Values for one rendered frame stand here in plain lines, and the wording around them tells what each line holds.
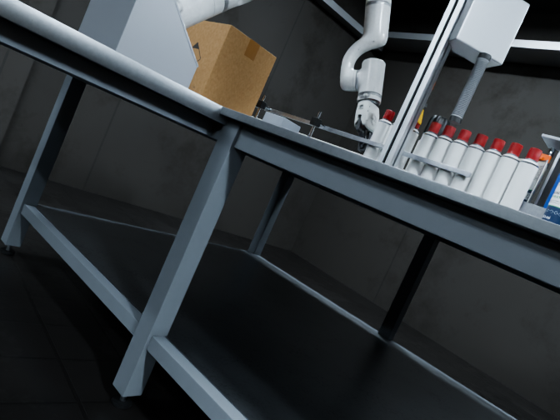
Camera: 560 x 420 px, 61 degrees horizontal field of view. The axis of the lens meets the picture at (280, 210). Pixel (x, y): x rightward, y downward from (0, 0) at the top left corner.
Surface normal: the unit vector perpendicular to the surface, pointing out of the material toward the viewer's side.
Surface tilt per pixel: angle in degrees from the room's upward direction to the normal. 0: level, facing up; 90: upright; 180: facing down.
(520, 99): 90
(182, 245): 90
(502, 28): 90
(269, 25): 90
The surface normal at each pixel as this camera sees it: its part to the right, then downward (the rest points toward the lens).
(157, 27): 0.63, 0.33
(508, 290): -0.70, -0.26
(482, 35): 0.20, 0.17
